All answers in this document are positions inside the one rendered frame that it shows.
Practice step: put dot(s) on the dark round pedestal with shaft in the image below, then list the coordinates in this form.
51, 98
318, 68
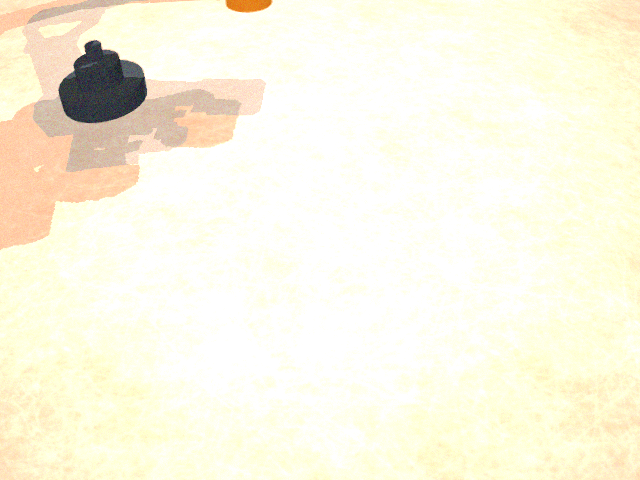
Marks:
102, 87

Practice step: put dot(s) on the orange cylinder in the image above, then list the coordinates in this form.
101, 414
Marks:
248, 6

